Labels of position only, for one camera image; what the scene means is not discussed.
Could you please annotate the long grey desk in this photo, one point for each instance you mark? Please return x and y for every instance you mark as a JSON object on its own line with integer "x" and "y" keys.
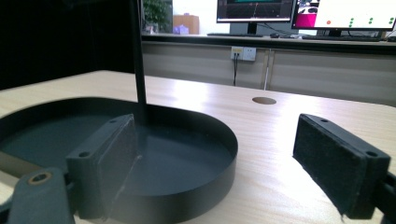
{"x": 327, "y": 71}

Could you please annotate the green potted plant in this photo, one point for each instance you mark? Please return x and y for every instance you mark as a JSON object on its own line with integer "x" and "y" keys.
{"x": 157, "y": 12}

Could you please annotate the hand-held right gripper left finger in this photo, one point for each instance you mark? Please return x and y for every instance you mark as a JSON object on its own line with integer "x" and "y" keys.
{"x": 93, "y": 161}

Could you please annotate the black computer mouse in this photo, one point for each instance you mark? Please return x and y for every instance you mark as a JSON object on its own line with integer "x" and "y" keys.
{"x": 275, "y": 35}

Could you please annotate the black keyboard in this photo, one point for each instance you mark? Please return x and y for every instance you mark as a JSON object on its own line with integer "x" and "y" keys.
{"x": 341, "y": 38}
{"x": 235, "y": 34}

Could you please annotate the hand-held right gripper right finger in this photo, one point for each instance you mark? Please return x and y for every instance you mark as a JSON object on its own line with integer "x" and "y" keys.
{"x": 330, "y": 161}

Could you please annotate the black round tray stand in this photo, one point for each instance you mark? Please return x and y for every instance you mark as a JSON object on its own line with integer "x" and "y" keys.
{"x": 180, "y": 155}

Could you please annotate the white wall socket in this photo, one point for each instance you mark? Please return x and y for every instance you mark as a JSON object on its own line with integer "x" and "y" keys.
{"x": 247, "y": 53}

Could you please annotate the purple packet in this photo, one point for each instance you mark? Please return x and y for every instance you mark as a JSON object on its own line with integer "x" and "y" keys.
{"x": 180, "y": 30}

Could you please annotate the dark-screen computer monitor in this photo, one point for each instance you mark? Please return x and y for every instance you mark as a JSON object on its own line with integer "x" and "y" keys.
{"x": 253, "y": 11}

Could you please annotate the brown cardboard box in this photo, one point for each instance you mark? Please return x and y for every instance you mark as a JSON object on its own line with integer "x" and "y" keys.
{"x": 190, "y": 23}

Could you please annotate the black curtain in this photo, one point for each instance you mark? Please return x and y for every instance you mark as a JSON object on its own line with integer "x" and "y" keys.
{"x": 62, "y": 37}

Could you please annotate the brown round table grommet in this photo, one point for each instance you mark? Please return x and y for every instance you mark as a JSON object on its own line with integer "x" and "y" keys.
{"x": 264, "y": 100}

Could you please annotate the white-screen computer monitor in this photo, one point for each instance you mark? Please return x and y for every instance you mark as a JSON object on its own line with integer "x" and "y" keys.
{"x": 348, "y": 14}

